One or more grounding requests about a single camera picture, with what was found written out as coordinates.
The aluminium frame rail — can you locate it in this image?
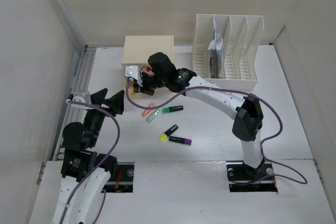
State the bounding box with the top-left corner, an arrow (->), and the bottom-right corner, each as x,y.
36,0 -> 97,184

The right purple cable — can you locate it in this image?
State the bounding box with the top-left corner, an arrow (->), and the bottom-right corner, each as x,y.
126,78 -> 308,185

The purple highlighter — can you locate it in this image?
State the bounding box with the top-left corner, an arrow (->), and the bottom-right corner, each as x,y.
169,136 -> 192,146

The grey booklet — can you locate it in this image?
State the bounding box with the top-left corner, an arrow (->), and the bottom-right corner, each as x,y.
208,21 -> 224,79

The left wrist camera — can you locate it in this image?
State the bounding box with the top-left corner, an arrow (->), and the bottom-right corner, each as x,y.
66,90 -> 91,109

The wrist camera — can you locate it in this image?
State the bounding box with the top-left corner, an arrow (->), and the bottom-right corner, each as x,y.
66,90 -> 91,109
125,66 -> 143,87

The purple cable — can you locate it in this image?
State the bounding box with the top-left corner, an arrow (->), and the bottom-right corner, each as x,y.
59,99 -> 121,224
126,78 -> 308,185

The white file organizer rack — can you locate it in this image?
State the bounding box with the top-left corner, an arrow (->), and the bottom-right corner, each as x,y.
192,14 -> 264,91

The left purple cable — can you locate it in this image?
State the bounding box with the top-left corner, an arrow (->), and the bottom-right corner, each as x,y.
59,99 -> 121,224

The beige wooden drawer cabinet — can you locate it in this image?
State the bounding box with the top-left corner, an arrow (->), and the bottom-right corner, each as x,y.
122,35 -> 175,98

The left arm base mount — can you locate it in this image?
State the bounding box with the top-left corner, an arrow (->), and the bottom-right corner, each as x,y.
104,163 -> 135,193

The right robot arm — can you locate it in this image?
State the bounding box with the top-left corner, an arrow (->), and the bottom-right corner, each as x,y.
125,52 -> 264,179

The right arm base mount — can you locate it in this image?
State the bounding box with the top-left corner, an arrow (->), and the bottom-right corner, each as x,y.
226,161 -> 278,193

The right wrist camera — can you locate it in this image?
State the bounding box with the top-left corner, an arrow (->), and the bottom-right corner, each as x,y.
125,66 -> 143,87

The yellow highlighter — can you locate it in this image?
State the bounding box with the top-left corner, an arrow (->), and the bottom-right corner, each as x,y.
159,124 -> 179,141

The green highlighter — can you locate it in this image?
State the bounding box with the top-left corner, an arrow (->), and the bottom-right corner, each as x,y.
162,105 -> 184,114

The mint green clip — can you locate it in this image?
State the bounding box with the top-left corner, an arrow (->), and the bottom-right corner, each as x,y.
146,109 -> 160,123

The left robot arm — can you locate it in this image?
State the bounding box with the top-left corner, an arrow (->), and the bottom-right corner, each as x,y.
52,88 -> 124,223

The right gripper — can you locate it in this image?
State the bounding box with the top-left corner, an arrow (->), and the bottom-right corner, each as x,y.
133,72 -> 166,97

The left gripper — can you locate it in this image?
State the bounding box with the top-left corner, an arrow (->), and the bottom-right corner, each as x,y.
83,88 -> 123,146

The orange clip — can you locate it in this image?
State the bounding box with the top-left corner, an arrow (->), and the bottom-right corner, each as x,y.
141,103 -> 155,117

